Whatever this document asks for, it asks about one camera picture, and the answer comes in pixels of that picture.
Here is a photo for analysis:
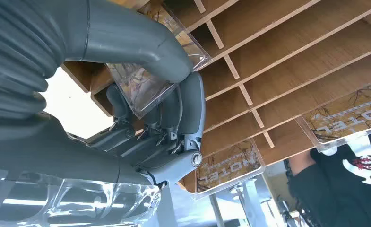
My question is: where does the wooden slotted card rack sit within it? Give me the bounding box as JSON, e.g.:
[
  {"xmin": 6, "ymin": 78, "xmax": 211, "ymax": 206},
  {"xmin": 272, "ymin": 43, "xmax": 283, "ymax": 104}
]
[{"xmin": 61, "ymin": 0, "xmax": 371, "ymax": 195}]

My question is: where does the person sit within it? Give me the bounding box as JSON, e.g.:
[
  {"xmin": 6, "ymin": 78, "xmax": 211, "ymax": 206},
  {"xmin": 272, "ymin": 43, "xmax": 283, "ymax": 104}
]
[{"xmin": 284, "ymin": 128, "xmax": 371, "ymax": 227}]

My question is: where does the clear plastic cover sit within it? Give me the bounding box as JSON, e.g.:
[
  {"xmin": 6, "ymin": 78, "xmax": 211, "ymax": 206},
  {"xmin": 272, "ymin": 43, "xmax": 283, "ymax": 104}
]
[{"xmin": 0, "ymin": 166, "xmax": 163, "ymax": 227}]

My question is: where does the ribbed grey right arm sleeve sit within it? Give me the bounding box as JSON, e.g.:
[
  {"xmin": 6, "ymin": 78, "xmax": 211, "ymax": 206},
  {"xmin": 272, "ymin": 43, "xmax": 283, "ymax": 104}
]
[{"xmin": 0, "ymin": 0, "xmax": 89, "ymax": 142}]

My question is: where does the silver metal frame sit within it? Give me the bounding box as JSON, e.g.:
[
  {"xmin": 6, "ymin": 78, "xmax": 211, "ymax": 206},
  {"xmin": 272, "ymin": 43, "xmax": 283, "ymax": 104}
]
[{"xmin": 204, "ymin": 175, "xmax": 287, "ymax": 227}]

